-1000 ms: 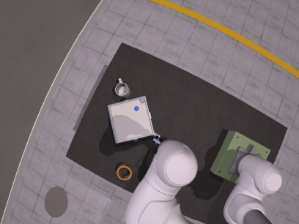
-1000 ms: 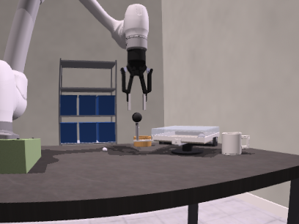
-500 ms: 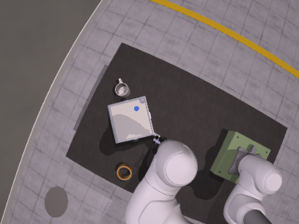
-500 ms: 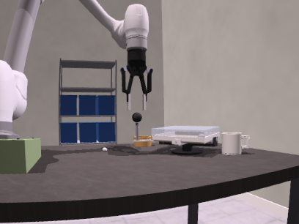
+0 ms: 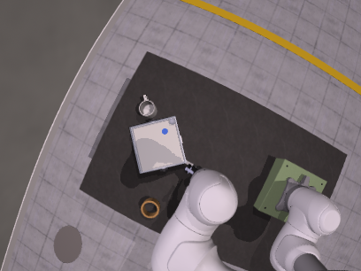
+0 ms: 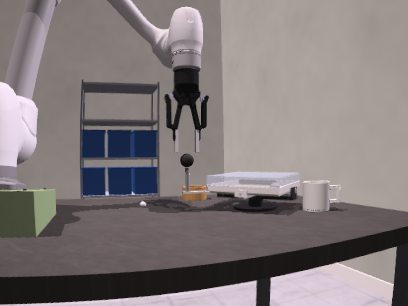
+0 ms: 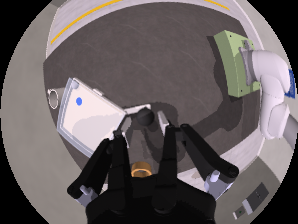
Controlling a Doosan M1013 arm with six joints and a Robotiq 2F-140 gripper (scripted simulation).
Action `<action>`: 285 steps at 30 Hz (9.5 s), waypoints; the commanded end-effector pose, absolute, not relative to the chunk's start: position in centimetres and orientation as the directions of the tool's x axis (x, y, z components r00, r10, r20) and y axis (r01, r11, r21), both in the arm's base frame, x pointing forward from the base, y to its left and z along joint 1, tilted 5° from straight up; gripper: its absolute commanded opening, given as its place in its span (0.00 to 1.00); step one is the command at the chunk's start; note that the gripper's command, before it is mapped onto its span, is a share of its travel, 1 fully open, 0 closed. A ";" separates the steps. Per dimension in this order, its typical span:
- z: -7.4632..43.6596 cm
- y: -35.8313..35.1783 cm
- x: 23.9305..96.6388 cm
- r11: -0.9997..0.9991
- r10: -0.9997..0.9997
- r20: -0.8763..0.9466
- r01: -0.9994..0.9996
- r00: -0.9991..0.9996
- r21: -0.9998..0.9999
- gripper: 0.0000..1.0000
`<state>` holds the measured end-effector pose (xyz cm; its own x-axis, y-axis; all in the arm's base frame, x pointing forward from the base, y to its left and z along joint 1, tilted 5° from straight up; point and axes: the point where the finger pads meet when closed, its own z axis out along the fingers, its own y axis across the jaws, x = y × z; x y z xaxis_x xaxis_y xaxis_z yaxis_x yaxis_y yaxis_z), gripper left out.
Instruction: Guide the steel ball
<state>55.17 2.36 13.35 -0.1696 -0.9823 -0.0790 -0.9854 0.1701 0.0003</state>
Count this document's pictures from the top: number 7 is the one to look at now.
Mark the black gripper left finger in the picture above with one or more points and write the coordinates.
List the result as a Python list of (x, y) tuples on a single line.
[(90, 182)]

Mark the white mug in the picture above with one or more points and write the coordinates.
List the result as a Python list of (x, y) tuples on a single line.
[(54, 102)]

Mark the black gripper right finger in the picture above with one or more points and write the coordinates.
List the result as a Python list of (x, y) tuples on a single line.
[(217, 173)]

